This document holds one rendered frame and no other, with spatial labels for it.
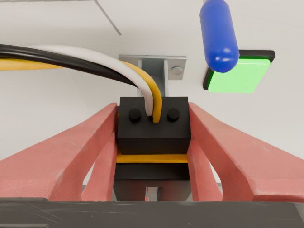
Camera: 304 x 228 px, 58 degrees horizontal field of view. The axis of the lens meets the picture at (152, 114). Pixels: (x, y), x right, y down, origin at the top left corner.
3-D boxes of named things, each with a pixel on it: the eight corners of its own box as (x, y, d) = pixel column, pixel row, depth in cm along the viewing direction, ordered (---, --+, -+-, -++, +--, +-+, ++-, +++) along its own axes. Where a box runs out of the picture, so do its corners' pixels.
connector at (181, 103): (128, 140, 16) (126, 173, 15) (119, 93, 12) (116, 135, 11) (179, 140, 16) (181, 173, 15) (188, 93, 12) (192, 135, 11)
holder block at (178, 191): (121, 146, 19) (117, 205, 17) (115, 105, 14) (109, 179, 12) (180, 147, 19) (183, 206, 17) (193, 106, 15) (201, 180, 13)
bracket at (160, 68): (120, 76, 20) (116, 137, 18) (118, 54, 18) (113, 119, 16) (182, 77, 21) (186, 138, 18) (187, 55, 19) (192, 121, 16)
